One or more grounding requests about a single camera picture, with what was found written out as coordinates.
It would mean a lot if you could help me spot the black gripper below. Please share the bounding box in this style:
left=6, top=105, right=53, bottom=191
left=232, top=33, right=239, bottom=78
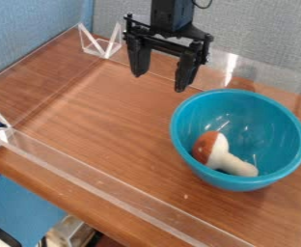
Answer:
left=124, top=14, right=213, bottom=93

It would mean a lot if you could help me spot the brown and white toy mushroom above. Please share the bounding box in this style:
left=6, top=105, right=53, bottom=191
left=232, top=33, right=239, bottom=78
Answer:
left=192, top=131, right=259, bottom=178

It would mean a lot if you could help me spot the blue plastic bowl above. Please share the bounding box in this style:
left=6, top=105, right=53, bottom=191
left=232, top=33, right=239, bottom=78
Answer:
left=169, top=89, right=301, bottom=192

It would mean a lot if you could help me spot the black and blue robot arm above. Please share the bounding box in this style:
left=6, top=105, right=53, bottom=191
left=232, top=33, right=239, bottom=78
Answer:
left=124, top=0, right=213, bottom=93

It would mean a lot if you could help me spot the clear acrylic corner bracket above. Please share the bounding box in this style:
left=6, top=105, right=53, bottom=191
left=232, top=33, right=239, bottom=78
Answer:
left=77, top=23, right=122, bottom=59

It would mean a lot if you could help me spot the grey metal frame piece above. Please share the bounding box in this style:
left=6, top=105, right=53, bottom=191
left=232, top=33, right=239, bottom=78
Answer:
left=46, top=215, right=94, bottom=247

